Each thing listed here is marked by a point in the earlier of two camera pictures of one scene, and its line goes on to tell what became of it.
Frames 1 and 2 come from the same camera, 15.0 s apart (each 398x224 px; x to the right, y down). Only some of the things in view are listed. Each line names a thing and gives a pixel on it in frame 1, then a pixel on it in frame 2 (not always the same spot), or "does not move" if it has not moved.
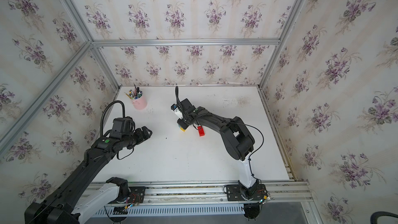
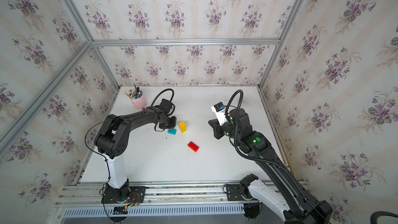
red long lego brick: [201, 133] -> [193, 147]
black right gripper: [181, 124] -> [217, 128]
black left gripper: [140, 138] -> [173, 119]
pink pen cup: [141, 103] does not move
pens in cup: [135, 95] does not move
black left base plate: [136, 196] does not move
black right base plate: [237, 193] does not move
